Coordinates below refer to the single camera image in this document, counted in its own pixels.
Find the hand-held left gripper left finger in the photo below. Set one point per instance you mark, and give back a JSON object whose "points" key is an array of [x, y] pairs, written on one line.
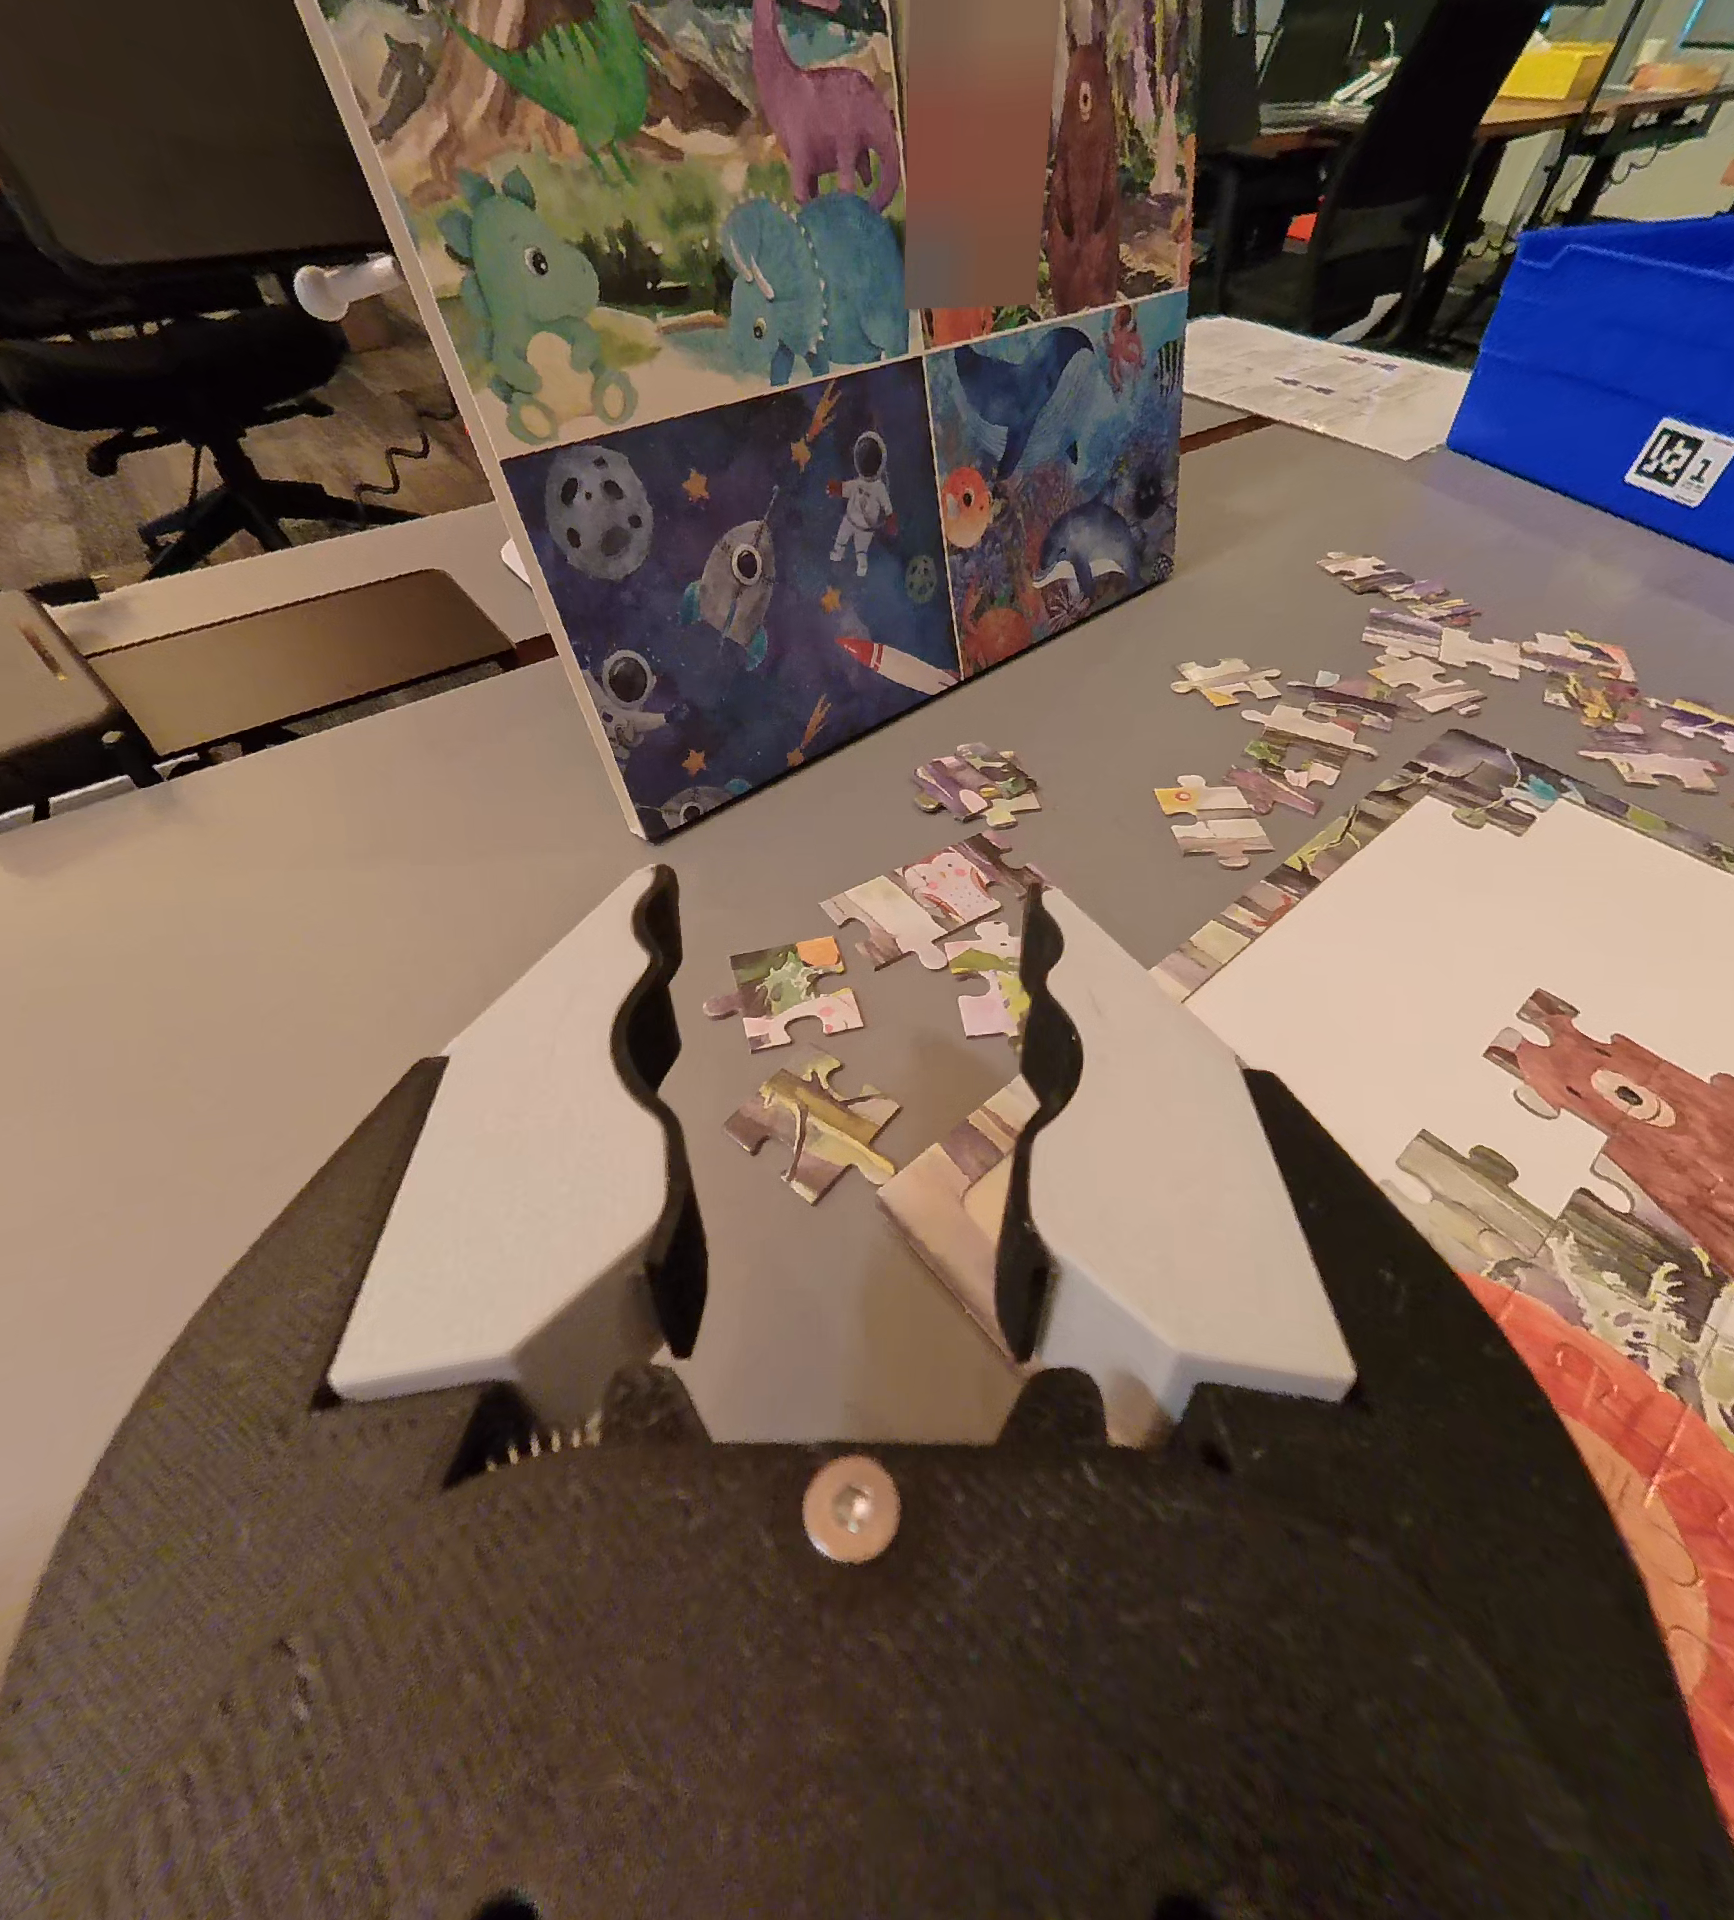
{"points": [[507, 1201]]}

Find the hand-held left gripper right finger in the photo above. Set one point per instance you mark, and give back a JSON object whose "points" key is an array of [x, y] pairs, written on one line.
{"points": [[1197, 1201]]}

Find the tree branch puzzle piece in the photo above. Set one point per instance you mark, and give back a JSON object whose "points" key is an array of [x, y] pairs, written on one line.
{"points": [[815, 1124]]}

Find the lion jigsaw puzzle board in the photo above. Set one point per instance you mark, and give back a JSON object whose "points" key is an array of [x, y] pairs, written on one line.
{"points": [[1406, 960]]}

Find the pile of puzzle pieces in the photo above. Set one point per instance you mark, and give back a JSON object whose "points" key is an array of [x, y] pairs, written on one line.
{"points": [[1303, 720]]}

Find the dark teal spot puzzle piece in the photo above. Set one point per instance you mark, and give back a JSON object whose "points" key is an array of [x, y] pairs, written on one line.
{"points": [[1505, 798]]}

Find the orange corner puzzle piece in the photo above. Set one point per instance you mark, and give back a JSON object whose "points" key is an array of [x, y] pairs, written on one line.
{"points": [[784, 990]]}

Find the joined brown bear puzzle section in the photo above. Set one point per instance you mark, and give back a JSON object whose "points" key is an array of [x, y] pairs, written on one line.
{"points": [[1677, 1141]]}

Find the space print puzzle box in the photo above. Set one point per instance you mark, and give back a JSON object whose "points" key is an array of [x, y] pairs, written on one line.
{"points": [[733, 570]]}

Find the laminated instruction sheet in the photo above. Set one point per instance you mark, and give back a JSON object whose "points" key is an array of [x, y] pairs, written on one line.
{"points": [[1317, 383]]}

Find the blue bin with white label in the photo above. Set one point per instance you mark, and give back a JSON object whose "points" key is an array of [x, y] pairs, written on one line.
{"points": [[1587, 345]]}

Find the black tall back chair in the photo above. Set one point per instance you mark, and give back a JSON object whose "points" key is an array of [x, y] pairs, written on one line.
{"points": [[1377, 151]]}

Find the black office chair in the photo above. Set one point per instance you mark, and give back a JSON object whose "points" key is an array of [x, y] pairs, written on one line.
{"points": [[163, 151]]}

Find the wooden top desk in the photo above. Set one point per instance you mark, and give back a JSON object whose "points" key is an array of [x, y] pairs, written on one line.
{"points": [[1633, 108]]}

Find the yellow box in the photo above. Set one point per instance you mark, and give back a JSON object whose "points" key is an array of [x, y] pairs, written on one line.
{"points": [[1556, 72]]}

